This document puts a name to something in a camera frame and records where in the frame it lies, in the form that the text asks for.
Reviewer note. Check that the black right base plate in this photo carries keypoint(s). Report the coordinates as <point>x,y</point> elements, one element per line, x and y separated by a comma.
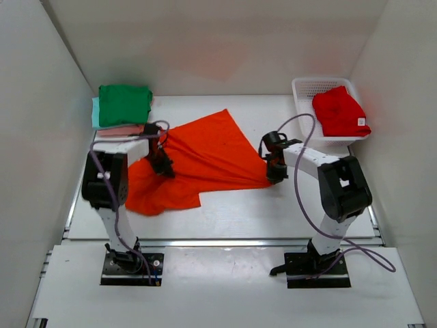
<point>302,272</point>

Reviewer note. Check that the pink folded t shirt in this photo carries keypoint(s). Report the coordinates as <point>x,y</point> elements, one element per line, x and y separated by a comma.
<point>121,131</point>

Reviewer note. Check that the teal folded t shirt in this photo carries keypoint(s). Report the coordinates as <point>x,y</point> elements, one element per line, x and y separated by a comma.
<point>96,114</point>

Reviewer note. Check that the red t shirt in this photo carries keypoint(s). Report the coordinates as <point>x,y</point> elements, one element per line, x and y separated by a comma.
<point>340,114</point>

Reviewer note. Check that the orange t shirt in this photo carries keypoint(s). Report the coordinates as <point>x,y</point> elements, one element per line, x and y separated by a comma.
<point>208,154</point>

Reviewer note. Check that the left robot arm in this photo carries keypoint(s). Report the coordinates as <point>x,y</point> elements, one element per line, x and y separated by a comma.
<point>105,188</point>

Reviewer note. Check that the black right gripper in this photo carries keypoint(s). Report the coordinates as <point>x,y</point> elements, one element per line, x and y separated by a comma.
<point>274,178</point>

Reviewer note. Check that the white plastic basket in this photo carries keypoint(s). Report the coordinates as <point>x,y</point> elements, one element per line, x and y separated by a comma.
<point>304,89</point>

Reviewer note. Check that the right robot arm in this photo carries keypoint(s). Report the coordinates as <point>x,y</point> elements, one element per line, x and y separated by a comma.
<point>344,194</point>

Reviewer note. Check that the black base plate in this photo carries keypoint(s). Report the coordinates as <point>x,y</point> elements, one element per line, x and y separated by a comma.
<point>118,272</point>
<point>302,272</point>

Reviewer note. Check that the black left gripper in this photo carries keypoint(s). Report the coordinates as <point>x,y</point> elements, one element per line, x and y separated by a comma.
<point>166,169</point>

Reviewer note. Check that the green folded t shirt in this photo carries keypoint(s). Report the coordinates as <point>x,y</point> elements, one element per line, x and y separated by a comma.
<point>125,91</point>

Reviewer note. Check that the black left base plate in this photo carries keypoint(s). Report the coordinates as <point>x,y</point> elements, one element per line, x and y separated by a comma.
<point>118,272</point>

